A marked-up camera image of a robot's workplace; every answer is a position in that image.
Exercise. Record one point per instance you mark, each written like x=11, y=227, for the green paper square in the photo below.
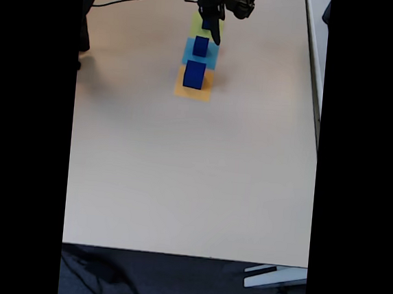
x=196, y=28

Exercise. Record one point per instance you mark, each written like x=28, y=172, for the large blue cube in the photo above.
x=193, y=76

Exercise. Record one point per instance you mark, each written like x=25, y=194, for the small blue cube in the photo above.
x=206, y=24

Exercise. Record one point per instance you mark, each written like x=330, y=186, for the white table foot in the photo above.
x=274, y=279

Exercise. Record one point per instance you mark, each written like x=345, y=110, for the medium blue cube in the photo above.
x=200, y=47

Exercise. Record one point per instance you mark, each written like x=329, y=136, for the orange paper square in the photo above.
x=194, y=94

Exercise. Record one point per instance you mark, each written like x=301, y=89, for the dark object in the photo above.
x=327, y=12

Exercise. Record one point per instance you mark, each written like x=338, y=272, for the light blue paper square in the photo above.
x=213, y=57

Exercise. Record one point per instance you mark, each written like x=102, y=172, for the white adjacent table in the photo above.
x=315, y=44

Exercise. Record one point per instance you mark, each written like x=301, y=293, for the black camera box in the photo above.
x=241, y=3

